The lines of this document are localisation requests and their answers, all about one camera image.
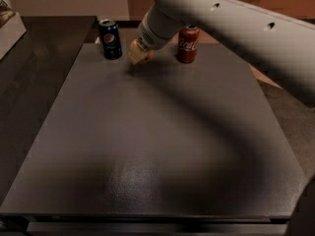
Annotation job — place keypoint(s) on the dark side table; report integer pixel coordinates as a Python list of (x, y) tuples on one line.
[(31, 75)]

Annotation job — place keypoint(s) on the blue pepsi can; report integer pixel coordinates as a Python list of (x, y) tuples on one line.
[(110, 39)]

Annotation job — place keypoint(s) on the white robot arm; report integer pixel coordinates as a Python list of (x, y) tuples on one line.
[(279, 46)]

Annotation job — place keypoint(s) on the white box on side table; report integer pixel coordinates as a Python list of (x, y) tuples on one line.
[(12, 28)]

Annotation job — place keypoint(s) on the red coca-cola can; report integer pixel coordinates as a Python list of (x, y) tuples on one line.
[(187, 44)]

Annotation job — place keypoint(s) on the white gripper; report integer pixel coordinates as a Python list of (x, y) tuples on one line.
[(154, 36)]

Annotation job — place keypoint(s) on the orange fruit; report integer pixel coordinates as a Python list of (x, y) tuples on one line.
[(147, 58)]

